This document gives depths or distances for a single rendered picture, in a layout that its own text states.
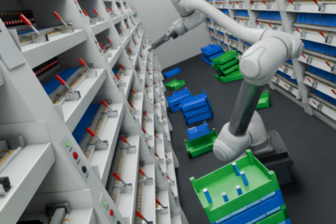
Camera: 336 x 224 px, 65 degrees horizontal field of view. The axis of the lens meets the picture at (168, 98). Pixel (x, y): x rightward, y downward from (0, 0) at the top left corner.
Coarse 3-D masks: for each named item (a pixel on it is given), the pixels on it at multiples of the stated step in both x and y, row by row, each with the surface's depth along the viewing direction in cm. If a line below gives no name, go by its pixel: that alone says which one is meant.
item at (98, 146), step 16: (96, 96) 126; (112, 96) 126; (96, 112) 112; (112, 112) 111; (80, 128) 99; (96, 128) 100; (112, 128) 101; (80, 144) 86; (96, 144) 86; (112, 144) 92; (96, 160) 81
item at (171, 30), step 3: (168, 27) 156; (171, 27) 154; (168, 30) 154; (171, 30) 154; (174, 30) 154; (168, 33) 156; (171, 33) 154; (174, 33) 154; (174, 36) 155; (177, 36) 157
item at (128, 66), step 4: (116, 64) 192; (124, 64) 192; (128, 64) 192; (112, 68) 193; (116, 68) 193; (124, 68) 191; (128, 68) 193; (132, 72) 191; (120, 76) 176; (124, 76) 175; (128, 76) 175; (132, 76) 189; (124, 80) 166; (128, 80) 165; (128, 84) 158; (124, 88) 150; (128, 88) 157; (124, 92) 143; (128, 92) 155
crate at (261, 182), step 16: (240, 160) 119; (256, 160) 114; (192, 176) 116; (208, 176) 118; (224, 176) 119; (240, 176) 115; (256, 176) 112; (272, 176) 100; (256, 192) 100; (208, 208) 98; (224, 208) 99
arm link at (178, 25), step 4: (176, 20) 154; (180, 20) 152; (172, 24) 154; (176, 24) 152; (180, 24) 152; (176, 28) 152; (180, 28) 152; (184, 28) 153; (176, 32) 154; (180, 32) 154; (184, 32) 155
